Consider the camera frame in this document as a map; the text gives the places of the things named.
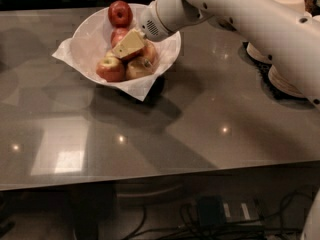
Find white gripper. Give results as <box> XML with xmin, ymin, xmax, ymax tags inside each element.
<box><xmin>112</xmin><ymin>0</ymin><xmax>204</xmax><ymax>59</ymax></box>

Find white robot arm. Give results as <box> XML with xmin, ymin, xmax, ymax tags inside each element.
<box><xmin>138</xmin><ymin>0</ymin><xmax>320</xmax><ymax>167</ymax></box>

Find red apple top centre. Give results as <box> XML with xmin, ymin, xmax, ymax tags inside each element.
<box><xmin>110</xmin><ymin>28</ymin><xmax>139</xmax><ymax>61</ymax></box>

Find red-yellow apple right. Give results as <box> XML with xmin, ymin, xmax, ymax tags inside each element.
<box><xmin>140</xmin><ymin>40</ymin><xmax>157</xmax><ymax>63</ymax></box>

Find yellow-green apple front right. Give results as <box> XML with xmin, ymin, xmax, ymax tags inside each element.
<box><xmin>126</xmin><ymin>56</ymin><xmax>153</xmax><ymax>80</ymax></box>

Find red apple on rim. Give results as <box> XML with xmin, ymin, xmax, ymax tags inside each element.
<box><xmin>108</xmin><ymin>0</ymin><xmax>133</xmax><ymax>27</ymax></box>

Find red-green apple front left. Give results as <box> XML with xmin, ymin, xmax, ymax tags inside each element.
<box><xmin>96</xmin><ymin>56</ymin><xmax>125</xmax><ymax>82</ymax></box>

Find white paper liner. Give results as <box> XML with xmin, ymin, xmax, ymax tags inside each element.
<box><xmin>52</xmin><ymin>8</ymin><xmax>181</xmax><ymax>101</ymax></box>

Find stack of paper plates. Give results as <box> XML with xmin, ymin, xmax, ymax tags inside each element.
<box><xmin>246</xmin><ymin>43</ymin><xmax>271</xmax><ymax>64</ymax></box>

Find black mat under plates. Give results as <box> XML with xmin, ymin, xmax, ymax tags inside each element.
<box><xmin>243</xmin><ymin>42</ymin><xmax>307</xmax><ymax>102</ymax></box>

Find black power adapter box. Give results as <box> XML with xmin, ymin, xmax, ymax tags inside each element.
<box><xmin>197</xmin><ymin>196</ymin><xmax>226</xmax><ymax>226</ymax></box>

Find black cables on floor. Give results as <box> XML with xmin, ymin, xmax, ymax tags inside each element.
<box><xmin>121</xmin><ymin>187</ymin><xmax>314</xmax><ymax>240</ymax></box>

